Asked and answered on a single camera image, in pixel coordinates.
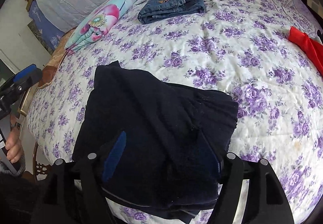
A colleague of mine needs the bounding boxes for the purple floral white bedspread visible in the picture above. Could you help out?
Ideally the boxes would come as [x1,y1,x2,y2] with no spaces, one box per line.
[27,0,322,223]

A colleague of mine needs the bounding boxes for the folded blue jeans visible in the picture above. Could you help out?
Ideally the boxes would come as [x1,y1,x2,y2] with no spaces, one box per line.
[137,0,205,24]

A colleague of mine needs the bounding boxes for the dark navy pants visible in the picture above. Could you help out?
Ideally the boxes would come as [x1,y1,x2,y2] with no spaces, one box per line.
[72,62,238,223]

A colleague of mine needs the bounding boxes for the floral turquoise pink folded cloth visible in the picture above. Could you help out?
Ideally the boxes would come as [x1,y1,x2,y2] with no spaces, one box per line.
[65,0,137,51]

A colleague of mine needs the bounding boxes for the brown wooden bed frame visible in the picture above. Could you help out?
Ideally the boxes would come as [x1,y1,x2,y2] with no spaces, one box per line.
[17,0,76,181]

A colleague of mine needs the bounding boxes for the person's left hand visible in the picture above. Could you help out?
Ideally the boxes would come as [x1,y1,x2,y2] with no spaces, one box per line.
[5,115,24,163]

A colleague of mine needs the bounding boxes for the red fleece garment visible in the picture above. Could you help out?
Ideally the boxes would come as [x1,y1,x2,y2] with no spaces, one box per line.
[288,26,323,75]

